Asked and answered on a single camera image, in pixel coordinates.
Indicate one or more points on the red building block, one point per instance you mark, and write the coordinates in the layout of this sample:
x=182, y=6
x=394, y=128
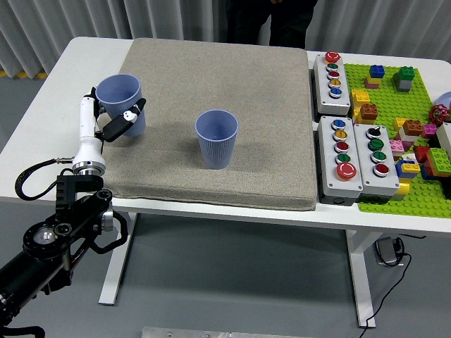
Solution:
x=421, y=154

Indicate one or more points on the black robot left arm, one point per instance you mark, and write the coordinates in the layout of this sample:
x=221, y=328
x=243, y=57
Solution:
x=38, y=257

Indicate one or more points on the brown building block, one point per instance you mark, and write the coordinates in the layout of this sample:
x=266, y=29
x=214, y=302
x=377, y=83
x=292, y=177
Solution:
x=369, y=112
x=413, y=127

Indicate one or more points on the grey curtain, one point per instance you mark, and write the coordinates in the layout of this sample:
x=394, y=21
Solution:
x=105, y=17

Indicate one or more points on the green building-block baseplate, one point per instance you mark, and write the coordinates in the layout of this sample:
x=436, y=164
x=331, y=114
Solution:
x=387, y=98

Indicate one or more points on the white box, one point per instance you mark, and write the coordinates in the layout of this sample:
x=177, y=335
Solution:
x=445, y=139

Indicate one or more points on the lilac bowl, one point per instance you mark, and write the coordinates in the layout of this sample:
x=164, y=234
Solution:
x=445, y=99

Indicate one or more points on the blue ribbed plastic cup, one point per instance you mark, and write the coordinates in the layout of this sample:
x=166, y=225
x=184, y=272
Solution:
x=216, y=151
x=118, y=91

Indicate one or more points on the green building block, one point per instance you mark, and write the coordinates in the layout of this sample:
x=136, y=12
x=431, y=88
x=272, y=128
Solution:
x=438, y=161

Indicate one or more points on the white table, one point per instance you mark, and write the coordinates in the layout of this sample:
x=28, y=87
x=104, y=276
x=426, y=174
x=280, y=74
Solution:
x=70, y=70

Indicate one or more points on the grey five-button control box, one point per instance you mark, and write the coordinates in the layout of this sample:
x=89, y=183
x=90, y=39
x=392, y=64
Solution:
x=322, y=88
x=327, y=158

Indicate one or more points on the yellow black floor tape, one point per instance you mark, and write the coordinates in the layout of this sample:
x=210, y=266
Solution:
x=21, y=74

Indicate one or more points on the pink building block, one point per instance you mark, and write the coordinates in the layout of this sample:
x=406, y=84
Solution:
x=396, y=145
x=429, y=131

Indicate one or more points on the white building block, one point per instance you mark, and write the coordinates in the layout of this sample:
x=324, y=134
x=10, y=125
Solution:
x=408, y=138

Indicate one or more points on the grey-brown cushion mat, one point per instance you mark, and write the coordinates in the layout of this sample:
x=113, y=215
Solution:
x=246, y=123

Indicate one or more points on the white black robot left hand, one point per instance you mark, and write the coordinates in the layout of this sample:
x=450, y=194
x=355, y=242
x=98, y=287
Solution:
x=86, y=148

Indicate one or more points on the red valve handwheel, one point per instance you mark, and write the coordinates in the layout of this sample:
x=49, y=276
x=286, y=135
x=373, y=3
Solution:
x=438, y=114

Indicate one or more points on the grey power adapter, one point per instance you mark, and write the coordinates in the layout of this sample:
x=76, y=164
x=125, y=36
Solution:
x=385, y=251

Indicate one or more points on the green grey block stack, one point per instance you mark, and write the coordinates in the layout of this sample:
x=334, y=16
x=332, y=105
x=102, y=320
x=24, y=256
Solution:
x=405, y=79

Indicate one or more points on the grey selector switch control box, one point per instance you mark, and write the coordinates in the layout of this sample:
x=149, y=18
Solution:
x=363, y=158

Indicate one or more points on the blue yellow pink block stack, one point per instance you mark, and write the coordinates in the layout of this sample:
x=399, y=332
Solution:
x=375, y=75

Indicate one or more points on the yellow building block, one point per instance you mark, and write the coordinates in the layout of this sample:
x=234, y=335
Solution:
x=399, y=124
x=360, y=96

